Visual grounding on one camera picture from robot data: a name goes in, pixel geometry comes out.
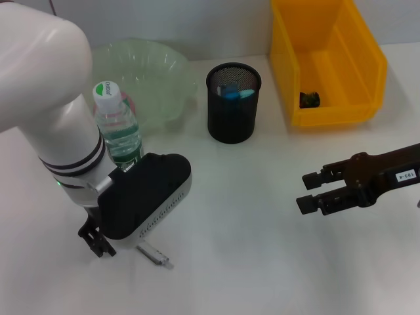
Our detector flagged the yellow plastic bin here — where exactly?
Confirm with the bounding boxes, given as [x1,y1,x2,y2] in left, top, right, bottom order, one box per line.
[270,0,389,127]

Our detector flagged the clear water bottle green label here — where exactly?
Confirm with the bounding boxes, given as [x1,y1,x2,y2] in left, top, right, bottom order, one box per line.
[93,81,145,173]

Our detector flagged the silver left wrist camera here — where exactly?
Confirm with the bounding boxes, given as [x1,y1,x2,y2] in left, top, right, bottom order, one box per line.
[97,152,193,251]

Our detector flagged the grey pen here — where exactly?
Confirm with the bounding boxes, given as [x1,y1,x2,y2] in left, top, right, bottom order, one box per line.
[136,243,174,270]

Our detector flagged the black mesh pen holder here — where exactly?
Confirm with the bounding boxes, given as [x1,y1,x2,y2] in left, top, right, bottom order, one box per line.
[205,63,263,145]

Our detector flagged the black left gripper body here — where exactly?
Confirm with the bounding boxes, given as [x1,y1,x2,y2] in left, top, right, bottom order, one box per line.
[78,205,102,236]

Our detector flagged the pink toy peach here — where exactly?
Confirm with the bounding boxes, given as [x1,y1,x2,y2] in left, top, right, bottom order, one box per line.
[120,91,138,112]

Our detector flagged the green plastic wrapper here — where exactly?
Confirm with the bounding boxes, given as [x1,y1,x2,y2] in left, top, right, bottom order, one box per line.
[299,91,322,108]

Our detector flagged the blue scissors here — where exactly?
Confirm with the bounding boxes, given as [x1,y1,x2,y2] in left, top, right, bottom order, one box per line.
[222,88,256,101]

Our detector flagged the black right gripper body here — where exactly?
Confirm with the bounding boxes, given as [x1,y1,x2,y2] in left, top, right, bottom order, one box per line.
[346,143,420,209]

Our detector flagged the green translucent plastic bowl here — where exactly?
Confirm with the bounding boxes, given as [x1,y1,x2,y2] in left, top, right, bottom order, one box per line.
[91,37,200,132]

